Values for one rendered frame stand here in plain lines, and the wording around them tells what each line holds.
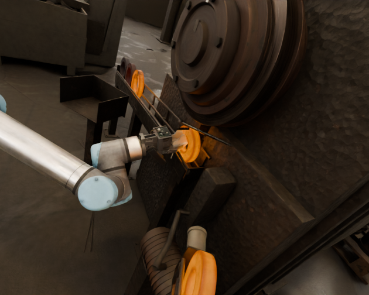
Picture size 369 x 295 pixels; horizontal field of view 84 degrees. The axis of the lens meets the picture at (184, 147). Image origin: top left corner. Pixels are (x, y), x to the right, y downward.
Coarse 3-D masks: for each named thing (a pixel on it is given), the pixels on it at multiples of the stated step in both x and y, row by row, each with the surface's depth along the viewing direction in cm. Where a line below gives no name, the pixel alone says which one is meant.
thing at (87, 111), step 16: (64, 80) 102; (80, 80) 110; (96, 80) 116; (64, 96) 106; (80, 96) 115; (96, 96) 121; (112, 96) 115; (128, 96) 109; (80, 112) 103; (96, 112) 107; (112, 112) 105; (96, 128) 113
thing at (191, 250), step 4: (188, 248) 52; (192, 248) 52; (196, 248) 52; (184, 252) 53; (188, 252) 53; (192, 252) 53; (208, 252) 53; (184, 256) 54; (188, 256) 54; (192, 256) 53; (180, 260) 55; (188, 260) 54; (188, 264) 55; (176, 268) 56; (184, 268) 56
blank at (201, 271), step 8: (200, 256) 47; (208, 256) 46; (192, 264) 50; (200, 264) 45; (208, 264) 44; (192, 272) 49; (200, 272) 43; (208, 272) 42; (216, 272) 43; (184, 280) 51; (192, 280) 49; (200, 280) 41; (208, 280) 41; (216, 280) 41; (184, 288) 49; (192, 288) 49; (200, 288) 40; (208, 288) 40
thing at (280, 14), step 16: (272, 0) 47; (288, 0) 44; (272, 16) 47; (288, 16) 44; (272, 32) 47; (288, 32) 47; (272, 48) 47; (288, 48) 48; (272, 64) 47; (288, 64) 50; (256, 80) 51; (272, 80) 51; (256, 96) 51; (192, 112) 75; (224, 112) 60; (240, 112) 55
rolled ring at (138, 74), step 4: (136, 72) 133; (140, 72) 130; (132, 76) 141; (136, 76) 138; (140, 76) 128; (132, 80) 140; (136, 80) 141; (140, 80) 128; (132, 84) 141; (136, 84) 142; (140, 84) 128; (132, 88) 141; (136, 88) 142; (140, 88) 130; (136, 92) 132; (140, 92) 131; (140, 96) 134
